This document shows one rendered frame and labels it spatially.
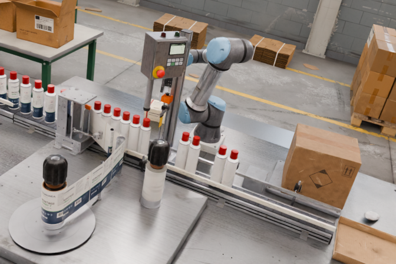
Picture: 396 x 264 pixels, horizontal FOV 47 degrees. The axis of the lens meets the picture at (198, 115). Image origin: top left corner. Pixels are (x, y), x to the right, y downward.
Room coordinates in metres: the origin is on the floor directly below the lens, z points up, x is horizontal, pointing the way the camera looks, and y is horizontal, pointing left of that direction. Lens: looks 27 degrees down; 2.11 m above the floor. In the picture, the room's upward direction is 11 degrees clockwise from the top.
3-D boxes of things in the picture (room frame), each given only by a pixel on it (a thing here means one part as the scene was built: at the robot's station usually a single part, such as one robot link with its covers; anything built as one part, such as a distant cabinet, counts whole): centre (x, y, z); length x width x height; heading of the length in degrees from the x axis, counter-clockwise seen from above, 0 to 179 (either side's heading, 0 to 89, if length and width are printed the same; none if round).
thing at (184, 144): (1.78, 0.04, 0.98); 0.05 x 0.05 x 0.20
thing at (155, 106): (2.35, 0.22, 0.87); 0.16 x 0.12 x 0.07; 84
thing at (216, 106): (2.17, -0.07, 1.04); 0.13 x 0.12 x 0.14; 125
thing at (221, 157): (1.73, -0.14, 0.98); 0.05 x 0.05 x 0.20
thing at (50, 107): (1.98, 0.73, 0.98); 0.05 x 0.05 x 0.20
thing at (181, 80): (1.96, 0.12, 1.16); 0.04 x 0.04 x 0.67; 74
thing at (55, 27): (3.35, 1.29, 0.97); 0.51 x 0.39 x 0.37; 172
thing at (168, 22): (6.05, 0.47, 0.16); 0.65 x 0.54 x 0.32; 81
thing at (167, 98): (1.87, 0.16, 1.05); 0.10 x 0.04 x 0.33; 164
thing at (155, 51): (1.92, 0.20, 1.38); 0.17 x 0.10 x 0.19; 129
